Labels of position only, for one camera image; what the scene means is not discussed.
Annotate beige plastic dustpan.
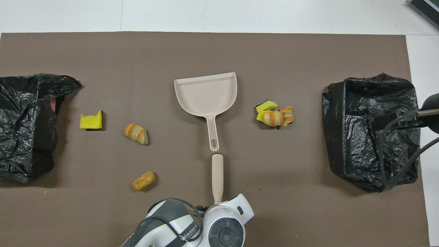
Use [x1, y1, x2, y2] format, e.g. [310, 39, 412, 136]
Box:
[174, 72, 238, 152]

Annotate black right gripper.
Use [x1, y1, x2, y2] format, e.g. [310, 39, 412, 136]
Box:
[421, 93, 439, 135]

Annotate brown oval bread roll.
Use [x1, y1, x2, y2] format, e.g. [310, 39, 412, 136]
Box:
[132, 171, 156, 191]

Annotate striped croissant piece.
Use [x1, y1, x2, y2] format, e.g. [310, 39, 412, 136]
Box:
[123, 123, 149, 145]
[280, 106, 295, 129]
[262, 110, 284, 128]

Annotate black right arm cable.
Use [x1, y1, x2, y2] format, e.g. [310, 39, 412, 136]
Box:
[377, 108, 439, 191]

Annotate plain yellow sponge piece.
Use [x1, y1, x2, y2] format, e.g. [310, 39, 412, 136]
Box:
[79, 110, 103, 130]

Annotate yellow green sponge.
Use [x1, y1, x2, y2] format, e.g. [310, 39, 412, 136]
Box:
[256, 99, 279, 122]

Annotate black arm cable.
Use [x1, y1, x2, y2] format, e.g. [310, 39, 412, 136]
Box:
[130, 198, 208, 247]
[377, 108, 439, 191]

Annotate dark ribbed panel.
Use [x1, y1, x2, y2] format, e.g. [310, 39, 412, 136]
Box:
[409, 0, 439, 30]

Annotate brown table mat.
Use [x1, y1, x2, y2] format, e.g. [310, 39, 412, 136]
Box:
[0, 32, 431, 247]

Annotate beige hand brush black bristles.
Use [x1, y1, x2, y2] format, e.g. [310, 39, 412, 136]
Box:
[211, 153, 224, 206]

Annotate black bag lined pink bin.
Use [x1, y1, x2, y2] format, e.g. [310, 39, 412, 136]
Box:
[0, 73, 83, 182]

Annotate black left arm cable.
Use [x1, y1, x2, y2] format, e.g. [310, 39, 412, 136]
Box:
[130, 198, 208, 247]

